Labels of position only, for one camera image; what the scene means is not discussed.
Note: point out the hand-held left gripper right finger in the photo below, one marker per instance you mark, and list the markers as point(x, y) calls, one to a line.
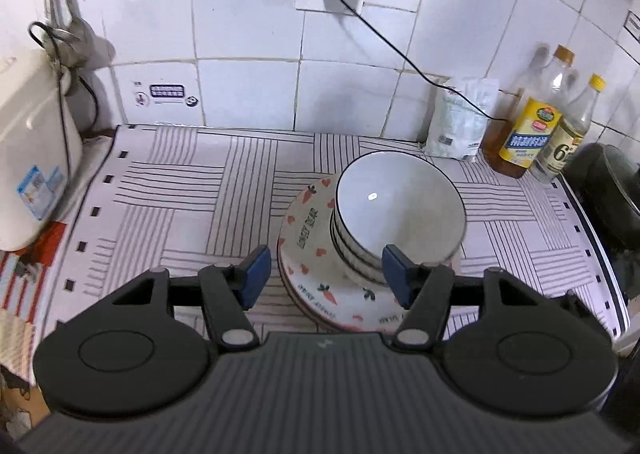
point(395, 279)

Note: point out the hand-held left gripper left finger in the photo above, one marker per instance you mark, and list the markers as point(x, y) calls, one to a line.
point(257, 279)

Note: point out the white bowl dark rim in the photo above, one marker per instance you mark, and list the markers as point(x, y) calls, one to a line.
point(395, 199)
point(357, 269)

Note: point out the white rabbit carrot plate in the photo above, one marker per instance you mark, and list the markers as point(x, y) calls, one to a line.
point(310, 244)

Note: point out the striped table mat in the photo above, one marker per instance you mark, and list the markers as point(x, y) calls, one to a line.
point(200, 194)

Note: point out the white plastic bag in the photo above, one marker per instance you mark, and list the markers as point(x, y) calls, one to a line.
point(457, 119)

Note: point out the yellow label oil bottle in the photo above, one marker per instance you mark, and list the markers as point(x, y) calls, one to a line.
point(532, 132)

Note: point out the clear vinegar bottle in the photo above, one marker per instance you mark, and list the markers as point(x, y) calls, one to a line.
point(560, 149)

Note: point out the black wok with lid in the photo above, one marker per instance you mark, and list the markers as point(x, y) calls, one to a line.
point(605, 189)

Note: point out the red patterned cloth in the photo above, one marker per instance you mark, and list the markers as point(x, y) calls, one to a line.
point(25, 294)

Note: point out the white appliance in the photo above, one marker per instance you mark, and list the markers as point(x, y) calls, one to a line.
point(30, 144)

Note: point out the wall sticker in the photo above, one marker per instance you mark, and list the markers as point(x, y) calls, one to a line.
point(167, 94)

